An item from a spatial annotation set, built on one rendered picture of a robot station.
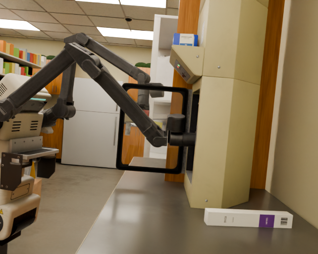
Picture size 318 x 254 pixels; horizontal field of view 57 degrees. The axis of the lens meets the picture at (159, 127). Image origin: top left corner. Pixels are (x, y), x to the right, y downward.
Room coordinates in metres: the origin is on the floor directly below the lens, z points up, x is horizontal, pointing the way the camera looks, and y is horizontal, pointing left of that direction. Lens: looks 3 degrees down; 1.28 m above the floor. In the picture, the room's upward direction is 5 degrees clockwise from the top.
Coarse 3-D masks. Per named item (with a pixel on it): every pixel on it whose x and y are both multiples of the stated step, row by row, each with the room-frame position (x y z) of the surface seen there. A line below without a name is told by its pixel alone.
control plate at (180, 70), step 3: (177, 63) 1.17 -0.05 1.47; (174, 66) 1.29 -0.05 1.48; (180, 66) 1.15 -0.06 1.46; (177, 69) 1.27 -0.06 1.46; (180, 69) 1.20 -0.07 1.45; (183, 69) 1.14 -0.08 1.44; (180, 72) 1.26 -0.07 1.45; (183, 72) 1.19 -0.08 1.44; (186, 72) 1.13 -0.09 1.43; (183, 75) 1.25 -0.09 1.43; (186, 75) 1.18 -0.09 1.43; (189, 75) 1.12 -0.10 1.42; (186, 78) 1.24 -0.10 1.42
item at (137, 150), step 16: (144, 96) 1.33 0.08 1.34; (160, 96) 1.33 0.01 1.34; (176, 96) 1.33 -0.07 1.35; (160, 112) 1.33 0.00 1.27; (176, 112) 1.33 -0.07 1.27; (128, 144) 1.32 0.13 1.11; (144, 144) 1.33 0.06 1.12; (128, 160) 1.32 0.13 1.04; (144, 160) 1.33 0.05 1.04; (160, 160) 1.33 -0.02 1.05; (176, 160) 1.33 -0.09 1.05
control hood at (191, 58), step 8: (176, 48) 1.03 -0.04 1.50; (184, 48) 1.03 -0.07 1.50; (192, 48) 1.03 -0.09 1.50; (200, 48) 1.03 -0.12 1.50; (176, 56) 1.08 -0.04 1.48; (184, 56) 1.03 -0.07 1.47; (192, 56) 1.03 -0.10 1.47; (200, 56) 1.03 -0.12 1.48; (184, 64) 1.05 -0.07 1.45; (192, 64) 1.03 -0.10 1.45; (200, 64) 1.03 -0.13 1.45; (192, 72) 1.03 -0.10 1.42; (200, 72) 1.03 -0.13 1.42; (184, 80) 1.34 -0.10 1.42; (192, 80) 1.19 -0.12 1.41
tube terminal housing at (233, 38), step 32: (224, 0) 1.02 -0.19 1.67; (224, 32) 1.02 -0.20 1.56; (256, 32) 1.11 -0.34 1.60; (224, 64) 1.02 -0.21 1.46; (256, 64) 1.13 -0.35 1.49; (224, 96) 1.02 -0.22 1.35; (256, 96) 1.15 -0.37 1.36; (224, 128) 1.02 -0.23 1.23; (224, 160) 1.02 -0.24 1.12; (192, 192) 1.02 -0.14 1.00; (224, 192) 1.03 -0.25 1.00
